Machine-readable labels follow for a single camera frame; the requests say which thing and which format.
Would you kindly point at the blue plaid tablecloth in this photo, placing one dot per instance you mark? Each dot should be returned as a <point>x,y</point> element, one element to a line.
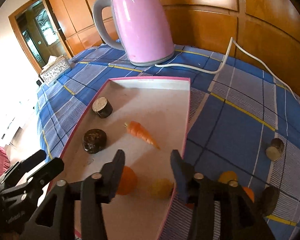
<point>240,120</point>

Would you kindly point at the dark cylindrical block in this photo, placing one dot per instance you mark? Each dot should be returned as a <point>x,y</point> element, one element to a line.
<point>101,106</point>
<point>275,150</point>

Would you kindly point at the dark wooden glass door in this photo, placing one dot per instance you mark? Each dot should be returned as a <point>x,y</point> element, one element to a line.
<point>37,35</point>

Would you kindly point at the pale yellow lemon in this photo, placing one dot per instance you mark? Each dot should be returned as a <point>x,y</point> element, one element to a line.
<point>161,188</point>

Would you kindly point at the pink-edged white tray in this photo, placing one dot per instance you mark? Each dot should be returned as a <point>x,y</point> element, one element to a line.
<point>152,105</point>

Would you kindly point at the large orange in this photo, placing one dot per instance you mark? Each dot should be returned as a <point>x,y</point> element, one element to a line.
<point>128,180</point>

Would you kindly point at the dark brown mangosteen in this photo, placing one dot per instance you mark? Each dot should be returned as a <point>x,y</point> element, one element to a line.
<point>271,200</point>
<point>94,140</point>

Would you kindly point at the pink electric kettle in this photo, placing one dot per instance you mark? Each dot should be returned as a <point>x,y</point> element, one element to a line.
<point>140,25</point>

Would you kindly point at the wooden wardrobe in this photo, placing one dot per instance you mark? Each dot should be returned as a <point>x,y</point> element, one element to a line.
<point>265,30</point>

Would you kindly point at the silver patterned tissue box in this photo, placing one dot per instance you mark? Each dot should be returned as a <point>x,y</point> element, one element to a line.
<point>56,71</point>

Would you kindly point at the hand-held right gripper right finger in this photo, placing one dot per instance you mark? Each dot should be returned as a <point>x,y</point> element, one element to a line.
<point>178,177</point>

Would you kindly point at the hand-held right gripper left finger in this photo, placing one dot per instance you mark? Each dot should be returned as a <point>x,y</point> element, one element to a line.
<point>118,175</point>

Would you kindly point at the orange carrot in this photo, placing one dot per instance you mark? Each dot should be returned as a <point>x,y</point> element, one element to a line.
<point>141,132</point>

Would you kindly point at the small orange tangerine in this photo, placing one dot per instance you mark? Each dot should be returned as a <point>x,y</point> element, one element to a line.
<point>248,193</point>

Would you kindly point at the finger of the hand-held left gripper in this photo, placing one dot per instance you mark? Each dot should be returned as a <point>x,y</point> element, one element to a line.
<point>35,158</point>
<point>51,168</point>

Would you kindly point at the small yellow plum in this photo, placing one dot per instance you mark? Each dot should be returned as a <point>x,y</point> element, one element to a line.
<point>227,176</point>

